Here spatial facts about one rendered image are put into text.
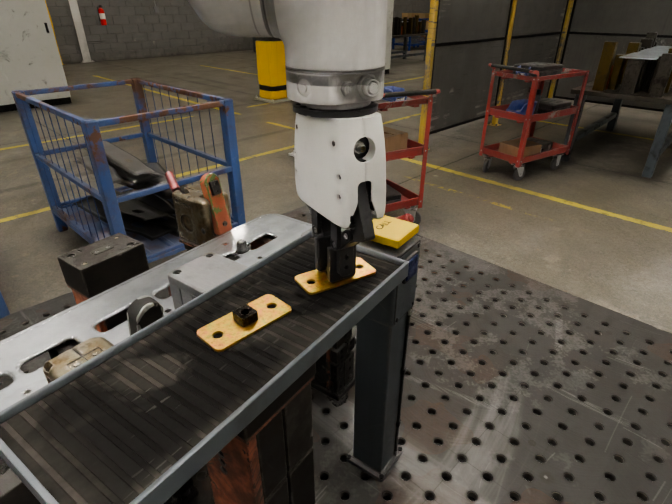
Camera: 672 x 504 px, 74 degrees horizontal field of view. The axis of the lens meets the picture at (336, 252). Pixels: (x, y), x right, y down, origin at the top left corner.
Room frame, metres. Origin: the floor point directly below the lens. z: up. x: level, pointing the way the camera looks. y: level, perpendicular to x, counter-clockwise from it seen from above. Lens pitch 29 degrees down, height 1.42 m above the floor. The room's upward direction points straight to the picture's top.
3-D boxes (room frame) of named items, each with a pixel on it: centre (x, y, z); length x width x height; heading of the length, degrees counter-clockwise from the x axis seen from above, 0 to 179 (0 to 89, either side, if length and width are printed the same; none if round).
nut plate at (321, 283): (0.41, 0.00, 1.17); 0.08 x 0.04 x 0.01; 121
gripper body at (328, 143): (0.41, 0.00, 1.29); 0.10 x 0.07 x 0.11; 31
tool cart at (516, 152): (4.18, -1.77, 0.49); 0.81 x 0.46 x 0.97; 123
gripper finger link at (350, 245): (0.39, -0.01, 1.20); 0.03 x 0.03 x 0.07; 31
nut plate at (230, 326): (0.33, 0.08, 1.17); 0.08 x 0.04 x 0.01; 136
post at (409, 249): (0.53, -0.07, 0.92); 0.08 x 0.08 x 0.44; 55
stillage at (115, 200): (2.76, 1.29, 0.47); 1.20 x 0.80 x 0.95; 46
